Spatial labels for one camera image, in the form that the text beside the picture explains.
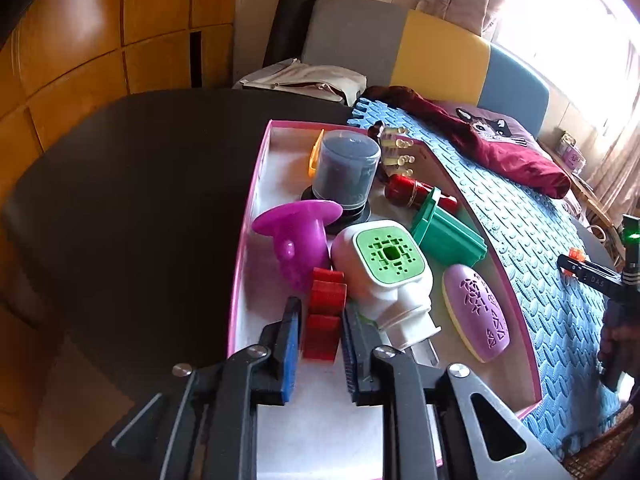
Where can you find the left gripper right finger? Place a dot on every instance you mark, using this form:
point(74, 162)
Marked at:
point(359, 338)

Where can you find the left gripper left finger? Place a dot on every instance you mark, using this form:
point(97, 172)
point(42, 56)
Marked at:
point(277, 375)

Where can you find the red block toy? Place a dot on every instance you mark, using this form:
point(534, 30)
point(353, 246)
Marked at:
point(323, 326)

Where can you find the white green cube-top bottle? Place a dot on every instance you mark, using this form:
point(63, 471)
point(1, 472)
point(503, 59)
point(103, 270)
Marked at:
point(389, 279)

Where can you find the orange linked cubes toy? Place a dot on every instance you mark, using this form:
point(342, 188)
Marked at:
point(578, 255)

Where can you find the purple oval perforated shell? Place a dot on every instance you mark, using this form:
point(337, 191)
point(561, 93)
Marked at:
point(475, 312)

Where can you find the purple mushroom-shaped toy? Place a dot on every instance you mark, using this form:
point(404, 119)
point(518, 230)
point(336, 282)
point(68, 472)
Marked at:
point(298, 233)

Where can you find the green plastic spool toy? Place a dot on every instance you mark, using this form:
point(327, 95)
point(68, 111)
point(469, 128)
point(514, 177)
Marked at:
point(443, 237)

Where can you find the blue foam puzzle mat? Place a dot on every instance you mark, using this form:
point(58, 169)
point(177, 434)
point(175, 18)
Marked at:
point(563, 317)

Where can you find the pink white shallow box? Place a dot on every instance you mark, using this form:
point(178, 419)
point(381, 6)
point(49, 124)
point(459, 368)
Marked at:
point(320, 434)

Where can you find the red cylinder toy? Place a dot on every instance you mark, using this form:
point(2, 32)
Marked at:
point(405, 192)

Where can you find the wooden side shelf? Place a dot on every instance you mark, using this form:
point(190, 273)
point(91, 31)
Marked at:
point(592, 209)

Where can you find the small orange yellow toy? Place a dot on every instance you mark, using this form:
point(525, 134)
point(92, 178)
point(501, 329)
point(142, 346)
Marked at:
point(314, 155)

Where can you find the grey cylinder on black base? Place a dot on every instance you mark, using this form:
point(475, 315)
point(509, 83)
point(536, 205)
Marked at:
point(346, 167)

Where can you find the brown spiky ball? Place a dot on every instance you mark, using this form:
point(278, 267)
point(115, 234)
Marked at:
point(394, 143)

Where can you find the dark red blanket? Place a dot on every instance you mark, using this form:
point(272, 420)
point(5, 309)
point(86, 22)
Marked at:
point(512, 161)

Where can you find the pink cat-print pillow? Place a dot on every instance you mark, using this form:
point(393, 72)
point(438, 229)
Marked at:
point(490, 125)

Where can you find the folded beige cloth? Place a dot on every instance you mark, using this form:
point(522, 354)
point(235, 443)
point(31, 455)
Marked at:
point(324, 82)

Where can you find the grey yellow blue sofa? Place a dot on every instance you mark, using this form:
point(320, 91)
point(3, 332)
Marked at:
point(393, 46)

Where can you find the black rolled mat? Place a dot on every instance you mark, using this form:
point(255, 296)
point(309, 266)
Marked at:
point(288, 30)

